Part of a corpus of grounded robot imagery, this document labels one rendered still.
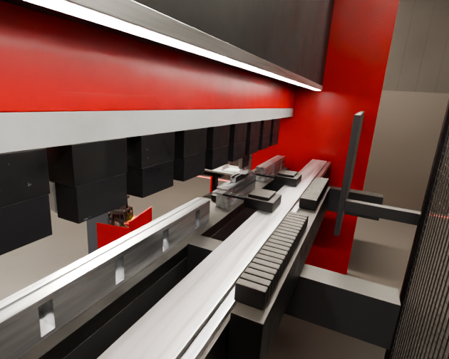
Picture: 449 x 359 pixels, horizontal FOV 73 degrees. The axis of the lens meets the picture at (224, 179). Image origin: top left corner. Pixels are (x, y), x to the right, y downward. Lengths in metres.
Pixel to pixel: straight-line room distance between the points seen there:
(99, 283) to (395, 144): 4.48
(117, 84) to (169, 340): 0.51
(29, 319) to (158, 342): 0.28
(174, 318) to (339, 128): 1.93
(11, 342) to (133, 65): 0.60
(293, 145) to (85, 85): 1.89
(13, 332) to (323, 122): 2.07
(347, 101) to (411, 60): 2.68
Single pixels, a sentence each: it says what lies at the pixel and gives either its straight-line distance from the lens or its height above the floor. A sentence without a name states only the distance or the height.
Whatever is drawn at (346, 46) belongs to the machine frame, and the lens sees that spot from 2.34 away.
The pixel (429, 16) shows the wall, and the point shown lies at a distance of 5.01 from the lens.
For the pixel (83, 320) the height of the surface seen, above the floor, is 0.87.
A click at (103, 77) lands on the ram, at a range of 0.70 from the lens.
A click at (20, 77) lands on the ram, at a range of 0.59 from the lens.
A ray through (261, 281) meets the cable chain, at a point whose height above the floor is 1.04.
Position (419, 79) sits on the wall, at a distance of 4.91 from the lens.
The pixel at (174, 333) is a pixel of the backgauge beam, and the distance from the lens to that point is 0.57.
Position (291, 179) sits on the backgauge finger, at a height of 1.02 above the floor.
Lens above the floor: 1.37
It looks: 15 degrees down
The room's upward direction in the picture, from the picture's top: 4 degrees clockwise
